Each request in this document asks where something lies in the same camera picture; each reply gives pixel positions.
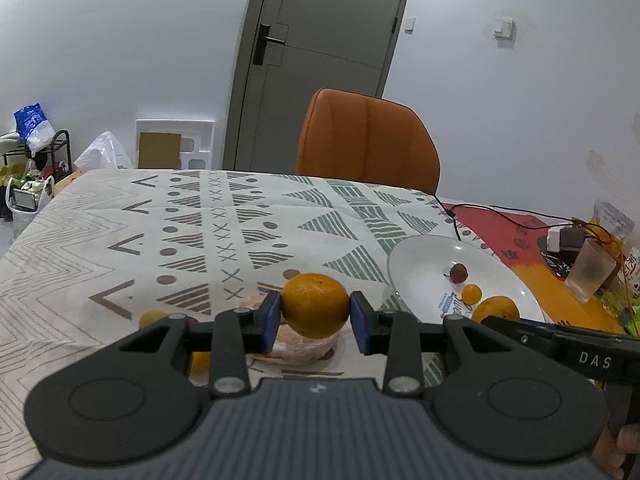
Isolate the blue plastic bag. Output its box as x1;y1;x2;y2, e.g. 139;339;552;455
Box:
13;103;57;156

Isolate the brown cardboard sheet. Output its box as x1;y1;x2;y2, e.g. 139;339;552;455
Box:
138;132;182;170

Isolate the colourful packet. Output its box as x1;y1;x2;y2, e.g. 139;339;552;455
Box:
600;245;640;336

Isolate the black cable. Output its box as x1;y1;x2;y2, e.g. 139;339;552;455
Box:
425;190;576;243

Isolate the white plastic bag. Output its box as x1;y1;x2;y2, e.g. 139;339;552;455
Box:
74;131;133;173

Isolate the yellow snack packet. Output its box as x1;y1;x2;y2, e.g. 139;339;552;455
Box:
592;200;636;248

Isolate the black power adapter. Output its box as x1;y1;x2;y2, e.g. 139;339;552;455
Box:
559;225;586;252

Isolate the clear plastic cup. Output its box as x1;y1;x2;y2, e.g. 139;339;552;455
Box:
564;238;617;303

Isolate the white plate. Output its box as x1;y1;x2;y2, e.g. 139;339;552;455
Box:
387;235;546;333

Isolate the large orange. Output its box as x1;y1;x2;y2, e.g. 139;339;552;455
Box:
472;296;520;325
281;272;350;339

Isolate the peeled pomelo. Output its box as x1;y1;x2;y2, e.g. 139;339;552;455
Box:
240;292;341;363

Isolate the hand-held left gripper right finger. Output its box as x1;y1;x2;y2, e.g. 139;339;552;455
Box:
349;291;506;400

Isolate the black metal rack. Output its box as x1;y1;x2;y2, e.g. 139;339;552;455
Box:
0;130;71;221

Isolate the black door handle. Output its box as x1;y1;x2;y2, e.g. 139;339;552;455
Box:
252;24;288;66

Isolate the grey door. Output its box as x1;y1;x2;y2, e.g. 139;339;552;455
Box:
227;0;416;173

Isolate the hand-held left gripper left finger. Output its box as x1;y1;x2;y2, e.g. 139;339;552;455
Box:
111;291;282;399

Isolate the white foam packaging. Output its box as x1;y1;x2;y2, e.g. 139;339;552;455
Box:
135;119;216;171

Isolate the person's right hand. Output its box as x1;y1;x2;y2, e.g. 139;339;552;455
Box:
592;422;640;480

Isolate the red orange printed mat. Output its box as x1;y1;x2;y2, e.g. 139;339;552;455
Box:
440;202;640;336

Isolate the orange chair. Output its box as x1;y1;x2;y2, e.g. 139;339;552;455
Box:
295;88;442;196

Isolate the white shopping bag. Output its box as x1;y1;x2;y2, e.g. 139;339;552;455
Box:
6;175;56;238

